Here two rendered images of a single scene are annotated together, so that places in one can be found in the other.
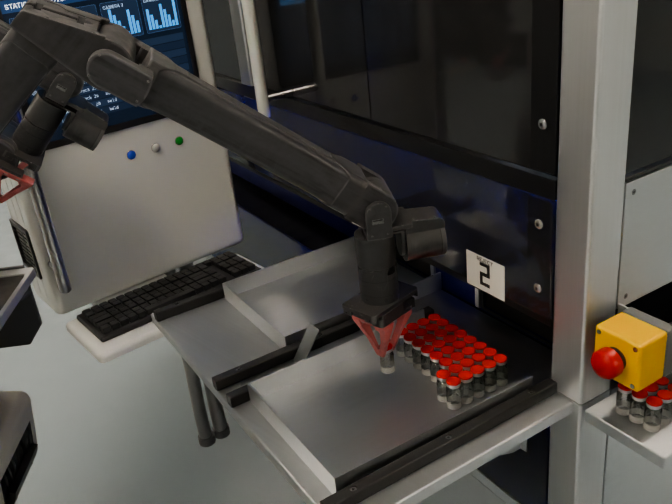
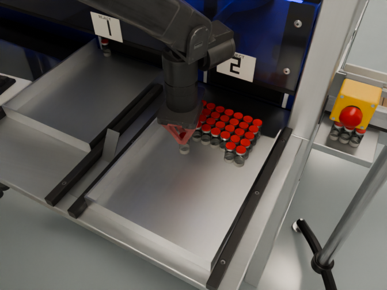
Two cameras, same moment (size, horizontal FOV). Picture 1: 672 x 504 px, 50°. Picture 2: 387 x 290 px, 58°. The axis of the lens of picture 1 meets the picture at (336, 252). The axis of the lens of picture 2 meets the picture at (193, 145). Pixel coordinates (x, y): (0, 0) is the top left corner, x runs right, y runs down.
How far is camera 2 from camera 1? 0.56 m
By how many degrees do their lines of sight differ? 34
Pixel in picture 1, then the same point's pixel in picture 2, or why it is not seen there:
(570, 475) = (291, 176)
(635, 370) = (368, 118)
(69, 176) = not seen: outside the picture
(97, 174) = not seen: outside the picture
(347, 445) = (188, 221)
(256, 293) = (33, 106)
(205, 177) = not seen: outside the picture
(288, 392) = (114, 189)
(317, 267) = (70, 72)
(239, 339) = (43, 151)
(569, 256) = (324, 46)
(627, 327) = (359, 90)
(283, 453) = (144, 246)
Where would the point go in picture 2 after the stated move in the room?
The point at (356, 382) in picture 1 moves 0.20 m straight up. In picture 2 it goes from (161, 164) to (153, 88)
